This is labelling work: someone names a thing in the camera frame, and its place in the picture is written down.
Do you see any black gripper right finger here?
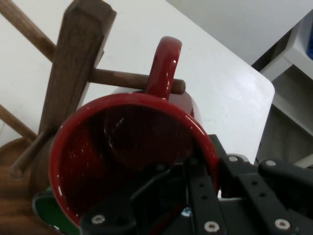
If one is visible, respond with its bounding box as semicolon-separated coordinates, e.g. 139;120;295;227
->
208;134;313;235

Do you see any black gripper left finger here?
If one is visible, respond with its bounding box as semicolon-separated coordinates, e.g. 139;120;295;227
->
80;158;228;235

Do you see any red enamel mug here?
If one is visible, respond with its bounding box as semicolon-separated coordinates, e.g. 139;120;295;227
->
48;36;221;227

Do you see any green enamel mug white print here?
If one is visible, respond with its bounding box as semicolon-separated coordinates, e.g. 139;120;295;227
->
31;185;82;235

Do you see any white shelf unit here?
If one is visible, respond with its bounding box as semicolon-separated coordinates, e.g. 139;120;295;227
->
258;14;313;170

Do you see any dark wooden mug tree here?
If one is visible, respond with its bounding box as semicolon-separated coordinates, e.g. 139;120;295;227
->
0;0;187;235

